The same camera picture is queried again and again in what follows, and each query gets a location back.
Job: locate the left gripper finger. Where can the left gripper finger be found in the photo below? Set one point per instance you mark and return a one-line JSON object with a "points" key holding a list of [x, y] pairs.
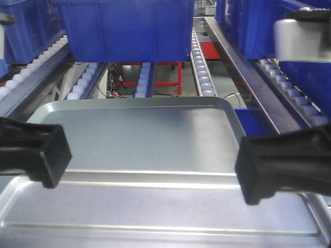
{"points": [[41, 152]]}

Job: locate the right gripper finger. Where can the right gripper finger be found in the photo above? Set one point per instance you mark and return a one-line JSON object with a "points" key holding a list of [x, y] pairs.
{"points": [[296, 161]]}

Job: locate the ribbed silver metal tray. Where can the ribbed silver metal tray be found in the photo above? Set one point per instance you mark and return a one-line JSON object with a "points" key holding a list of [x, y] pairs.
{"points": [[101, 209]]}

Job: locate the large grey metal tray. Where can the large grey metal tray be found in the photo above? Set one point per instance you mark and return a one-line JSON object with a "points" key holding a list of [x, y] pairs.
{"points": [[185, 134]]}

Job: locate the far right roller track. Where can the far right roller track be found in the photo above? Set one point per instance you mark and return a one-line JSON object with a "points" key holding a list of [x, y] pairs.
{"points": [[297, 99]]}

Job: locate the blue bin lower right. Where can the blue bin lower right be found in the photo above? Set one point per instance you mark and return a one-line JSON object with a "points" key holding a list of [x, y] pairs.
{"points": [[253, 120]]}

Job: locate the left white roller track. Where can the left white roller track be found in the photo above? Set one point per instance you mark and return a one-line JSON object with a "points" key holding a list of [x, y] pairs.
{"points": [[88, 84]]}

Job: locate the white roller track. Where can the white roller track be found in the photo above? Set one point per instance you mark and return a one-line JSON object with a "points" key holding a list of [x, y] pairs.
{"points": [[203, 79], [145, 83], [88, 84]]}

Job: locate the far left roller track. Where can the far left roller track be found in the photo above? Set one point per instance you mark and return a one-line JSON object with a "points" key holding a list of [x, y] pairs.
{"points": [[18, 78]]}

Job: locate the centre white roller track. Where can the centre white roller track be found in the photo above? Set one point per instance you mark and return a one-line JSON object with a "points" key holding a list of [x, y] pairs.
{"points": [[145, 83]]}

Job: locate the right white roller track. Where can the right white roller track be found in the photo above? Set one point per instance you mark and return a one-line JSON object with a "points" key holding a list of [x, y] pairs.
{"points": [[203, 79]]}

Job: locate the blue bin upper left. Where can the blue bin upper left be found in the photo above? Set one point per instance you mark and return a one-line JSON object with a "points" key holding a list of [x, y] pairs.
{"points": [[38, 25]]}

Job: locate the large blue centre bin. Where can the large blue centre bin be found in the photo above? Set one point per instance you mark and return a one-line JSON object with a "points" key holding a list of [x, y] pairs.
{"points": [[128, 31]]}

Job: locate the blue bin upper right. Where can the blue bin upper right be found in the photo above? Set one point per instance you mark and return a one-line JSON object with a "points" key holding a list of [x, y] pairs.
{"points": [[297, 33]]}

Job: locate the right steel divider rail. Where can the right steel divider rail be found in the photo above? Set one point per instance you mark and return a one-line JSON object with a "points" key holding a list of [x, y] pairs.
{"points": [[271, 110]]}

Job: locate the steel divider rail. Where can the steel divider rail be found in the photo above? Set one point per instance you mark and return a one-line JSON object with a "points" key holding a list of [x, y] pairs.
{"points": [[21, 102], [271, 110]]}

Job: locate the left steel divider rail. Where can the left steel divider rail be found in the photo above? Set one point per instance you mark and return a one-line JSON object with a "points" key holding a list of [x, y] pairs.
{"points": [[21, 102]]}

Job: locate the red metal floor frame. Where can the red metal floor frame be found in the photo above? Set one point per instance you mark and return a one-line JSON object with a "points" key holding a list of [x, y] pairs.
{"points": [[176, 79]]}

